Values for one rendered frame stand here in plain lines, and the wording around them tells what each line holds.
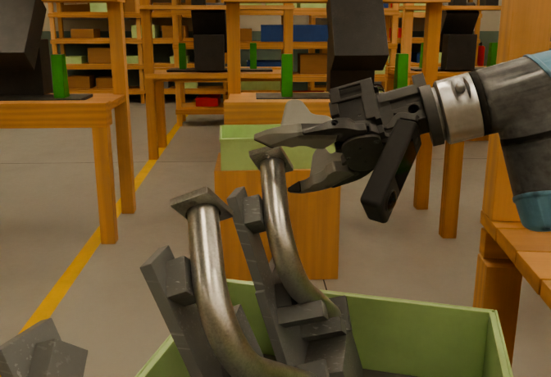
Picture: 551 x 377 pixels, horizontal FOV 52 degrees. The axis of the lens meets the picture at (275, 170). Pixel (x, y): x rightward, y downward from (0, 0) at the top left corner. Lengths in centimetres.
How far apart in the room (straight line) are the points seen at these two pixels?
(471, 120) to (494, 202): 83
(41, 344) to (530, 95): 52
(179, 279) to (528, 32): 109
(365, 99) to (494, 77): 14
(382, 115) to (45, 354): 44
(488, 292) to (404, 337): 71
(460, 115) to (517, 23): 79
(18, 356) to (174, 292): 15
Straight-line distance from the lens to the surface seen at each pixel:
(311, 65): 788
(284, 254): 64
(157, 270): 51
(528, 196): 67
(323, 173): 71
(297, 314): 70
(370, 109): 66
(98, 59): 1057
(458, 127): 65
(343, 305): 84
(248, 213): 65
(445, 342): 88
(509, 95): 65
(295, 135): 63
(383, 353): 89
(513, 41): 142
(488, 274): 154
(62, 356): 42
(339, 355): 78
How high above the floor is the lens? 134
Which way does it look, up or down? 14 degrees down
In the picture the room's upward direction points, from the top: straight up
